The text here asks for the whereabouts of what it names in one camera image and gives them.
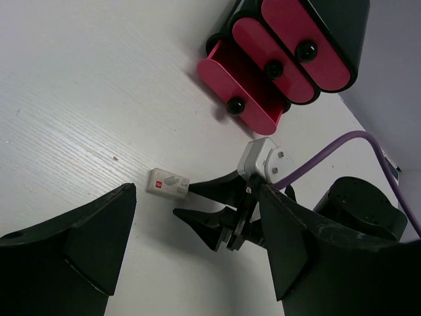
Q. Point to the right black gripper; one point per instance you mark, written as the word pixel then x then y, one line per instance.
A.
pixel 213 228

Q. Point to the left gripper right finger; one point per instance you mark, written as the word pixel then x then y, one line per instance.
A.
pixel 320 267

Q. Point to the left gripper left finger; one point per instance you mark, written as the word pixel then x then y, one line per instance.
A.
pixel 70 264

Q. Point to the white staples box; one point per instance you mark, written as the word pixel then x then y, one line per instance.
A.
pixel 166 184

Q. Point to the pink drawer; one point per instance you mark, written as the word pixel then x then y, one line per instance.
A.
pixel 268 55
pixel 242 86
pixel 292 23

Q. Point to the pink bottom drawer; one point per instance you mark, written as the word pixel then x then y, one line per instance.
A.
pixel 242 86

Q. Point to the pink top drawer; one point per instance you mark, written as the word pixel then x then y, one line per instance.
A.
pixel 292 23

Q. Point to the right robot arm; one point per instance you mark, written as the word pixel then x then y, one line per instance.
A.
pixel 351 202

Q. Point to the black drawer cabinet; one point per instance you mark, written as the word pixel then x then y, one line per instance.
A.
pixel 342 22

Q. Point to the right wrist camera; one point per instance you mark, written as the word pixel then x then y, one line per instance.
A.
pixel 266 159

